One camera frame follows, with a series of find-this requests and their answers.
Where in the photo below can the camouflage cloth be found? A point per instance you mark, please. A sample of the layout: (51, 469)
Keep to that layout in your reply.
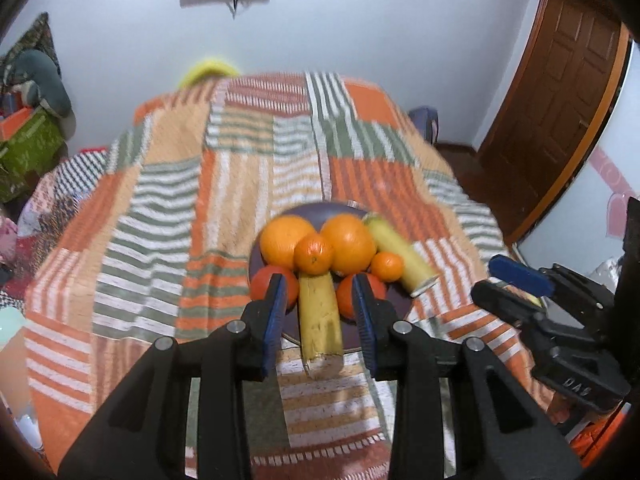
(35, 35)

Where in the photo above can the pink wall sticker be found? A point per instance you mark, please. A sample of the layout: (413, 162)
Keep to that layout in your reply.
(612, 180)

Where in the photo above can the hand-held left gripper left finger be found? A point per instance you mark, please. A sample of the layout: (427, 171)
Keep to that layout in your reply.
(272, 325)

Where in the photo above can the orange box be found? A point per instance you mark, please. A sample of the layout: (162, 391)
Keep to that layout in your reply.
(17, 125)

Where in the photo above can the pale green round object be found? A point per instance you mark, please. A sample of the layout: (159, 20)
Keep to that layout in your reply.
(10, 327)

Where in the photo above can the orange-red tomato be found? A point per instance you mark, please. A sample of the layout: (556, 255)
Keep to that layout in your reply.
(346, 297)

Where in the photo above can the small mandarin orange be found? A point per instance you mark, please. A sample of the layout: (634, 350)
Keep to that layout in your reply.
(386, 266)

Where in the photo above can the brown wooden door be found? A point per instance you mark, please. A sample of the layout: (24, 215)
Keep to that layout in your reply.
(560, 110)

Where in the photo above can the floral cloth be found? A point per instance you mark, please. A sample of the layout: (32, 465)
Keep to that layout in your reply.
(42, 205)

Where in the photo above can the yellow banana piece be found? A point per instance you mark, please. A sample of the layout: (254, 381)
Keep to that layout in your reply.
(320, 325)
(400, 257)

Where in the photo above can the large mandarin orange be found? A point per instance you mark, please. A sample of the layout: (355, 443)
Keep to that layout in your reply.
(312, 255)

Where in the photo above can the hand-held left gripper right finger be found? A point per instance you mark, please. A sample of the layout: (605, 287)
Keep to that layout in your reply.
(364, 320)

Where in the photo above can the checkered cloth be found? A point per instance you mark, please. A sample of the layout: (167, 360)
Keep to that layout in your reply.
(82, 167)

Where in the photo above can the yellow round object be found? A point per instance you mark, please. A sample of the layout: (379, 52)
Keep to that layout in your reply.
(207, 71)

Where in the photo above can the red tomato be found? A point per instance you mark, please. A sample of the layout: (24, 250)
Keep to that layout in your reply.
(262, 285)

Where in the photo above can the grey plush toy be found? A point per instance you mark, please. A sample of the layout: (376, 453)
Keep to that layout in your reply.
(42, 80)

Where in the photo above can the striped patchwork blanket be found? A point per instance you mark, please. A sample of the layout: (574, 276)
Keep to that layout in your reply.
(150, 220)

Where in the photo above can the green cardboard box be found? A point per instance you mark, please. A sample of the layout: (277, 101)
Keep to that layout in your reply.
(30, 155)

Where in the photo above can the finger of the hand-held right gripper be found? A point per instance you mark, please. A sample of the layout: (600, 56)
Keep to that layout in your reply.
(505, 302)
(520, 272)

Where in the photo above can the pink plush object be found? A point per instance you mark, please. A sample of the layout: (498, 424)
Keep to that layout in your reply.
(6, 237)

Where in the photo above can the purple round plate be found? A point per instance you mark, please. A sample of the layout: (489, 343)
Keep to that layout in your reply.
(320, 212)

